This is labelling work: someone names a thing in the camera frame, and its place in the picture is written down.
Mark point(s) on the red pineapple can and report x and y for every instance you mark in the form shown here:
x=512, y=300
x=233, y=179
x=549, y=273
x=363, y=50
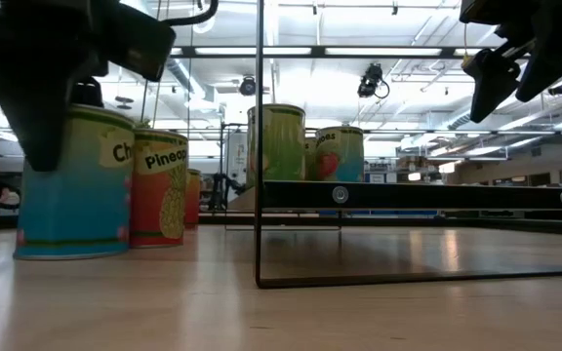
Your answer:
x=156, y=195

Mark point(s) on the yellow-green food can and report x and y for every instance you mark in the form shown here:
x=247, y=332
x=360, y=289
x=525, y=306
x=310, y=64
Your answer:
x=310, y=161

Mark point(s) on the potted green plant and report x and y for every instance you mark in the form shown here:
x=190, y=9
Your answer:
x=143, y=125

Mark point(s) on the blue tomatoes can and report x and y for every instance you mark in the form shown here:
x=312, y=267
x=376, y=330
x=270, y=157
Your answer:
x=342, y=156

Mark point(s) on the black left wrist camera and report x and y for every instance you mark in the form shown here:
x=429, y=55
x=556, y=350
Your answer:
x=142, y=44

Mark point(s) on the green oranges can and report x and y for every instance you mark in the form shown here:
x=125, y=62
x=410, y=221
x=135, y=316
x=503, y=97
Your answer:
x=283, y=146

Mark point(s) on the blue cherries can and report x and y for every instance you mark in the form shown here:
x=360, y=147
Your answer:
x=81, y=209

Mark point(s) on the black stand equipment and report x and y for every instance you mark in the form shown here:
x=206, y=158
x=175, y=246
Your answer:
x=220, y=190

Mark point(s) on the black overhead camera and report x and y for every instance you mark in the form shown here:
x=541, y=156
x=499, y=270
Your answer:
x=370, y=80

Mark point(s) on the white appliance panel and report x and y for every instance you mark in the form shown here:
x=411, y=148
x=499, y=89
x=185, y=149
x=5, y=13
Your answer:
x=237, y=156

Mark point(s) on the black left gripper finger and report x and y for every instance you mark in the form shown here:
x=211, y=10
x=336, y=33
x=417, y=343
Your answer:
x=37, y=97
x=87, y=93

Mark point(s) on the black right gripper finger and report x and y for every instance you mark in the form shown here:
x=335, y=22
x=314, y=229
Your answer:
x=554, y=53
x=493, y=80

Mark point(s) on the black aluminium rig frame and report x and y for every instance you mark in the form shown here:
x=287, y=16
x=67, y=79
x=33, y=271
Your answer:
x=317, y=51

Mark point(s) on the red food can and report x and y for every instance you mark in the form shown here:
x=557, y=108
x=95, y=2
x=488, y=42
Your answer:
x=193, y=200

